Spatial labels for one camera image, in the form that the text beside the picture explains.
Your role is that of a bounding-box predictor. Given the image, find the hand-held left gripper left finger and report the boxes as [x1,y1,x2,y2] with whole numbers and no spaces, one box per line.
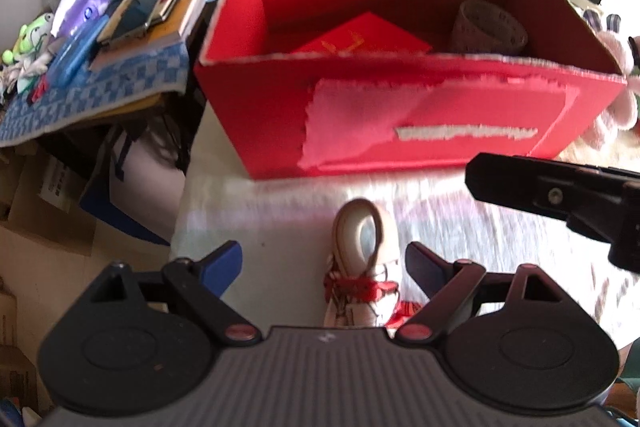
[90,241,262,349]

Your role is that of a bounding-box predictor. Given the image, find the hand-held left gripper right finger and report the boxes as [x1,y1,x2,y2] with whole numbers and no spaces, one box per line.
[395,242,565,349]

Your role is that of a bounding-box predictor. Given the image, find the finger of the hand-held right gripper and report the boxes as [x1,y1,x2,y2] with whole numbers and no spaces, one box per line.
[464,152,640,276]

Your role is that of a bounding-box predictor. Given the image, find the beige shoe with red laces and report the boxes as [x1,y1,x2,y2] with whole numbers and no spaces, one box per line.
[322,198,402,329]

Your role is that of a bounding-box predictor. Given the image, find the red cardboard box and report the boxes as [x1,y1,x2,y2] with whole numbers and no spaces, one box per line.
[194,0,629,180]

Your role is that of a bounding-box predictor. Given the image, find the white and blue bag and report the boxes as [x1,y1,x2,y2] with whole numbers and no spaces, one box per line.
[79,126,189,248]

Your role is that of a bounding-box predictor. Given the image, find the pink plush toy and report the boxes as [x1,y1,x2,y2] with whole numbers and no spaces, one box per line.
[584,12,640,154]

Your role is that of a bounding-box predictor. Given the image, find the woven paper cup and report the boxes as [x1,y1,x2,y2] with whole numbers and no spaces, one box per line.
[449,0,529,56]

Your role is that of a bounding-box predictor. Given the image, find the blue checkered cloth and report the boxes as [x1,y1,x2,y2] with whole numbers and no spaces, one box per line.
[0,0,239,148]

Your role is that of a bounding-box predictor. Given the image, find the flat red packet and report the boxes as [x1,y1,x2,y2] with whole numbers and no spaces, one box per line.
[289,12,434,56]

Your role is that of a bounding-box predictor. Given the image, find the stack of books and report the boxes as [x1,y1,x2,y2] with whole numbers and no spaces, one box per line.
[89,0,227,71]

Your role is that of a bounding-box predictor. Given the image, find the small red object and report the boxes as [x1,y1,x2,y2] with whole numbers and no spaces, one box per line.
[26,76,49,106]

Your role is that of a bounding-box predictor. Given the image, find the blue pencil case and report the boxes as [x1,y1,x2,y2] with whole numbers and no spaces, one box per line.
[49,14,112,88]

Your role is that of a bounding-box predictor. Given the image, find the black smartphone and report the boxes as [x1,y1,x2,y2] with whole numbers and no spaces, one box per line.
[96,0,172,48]

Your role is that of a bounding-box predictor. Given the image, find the white plush toy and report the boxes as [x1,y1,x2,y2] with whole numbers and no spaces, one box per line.
[0,51,52,94]

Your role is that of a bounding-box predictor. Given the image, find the purple tissue pack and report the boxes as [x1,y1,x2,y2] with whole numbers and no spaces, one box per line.
[52,0,109,34]

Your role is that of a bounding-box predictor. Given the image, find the green plush toy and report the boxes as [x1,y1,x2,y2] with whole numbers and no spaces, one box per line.
[2,13,56,64]

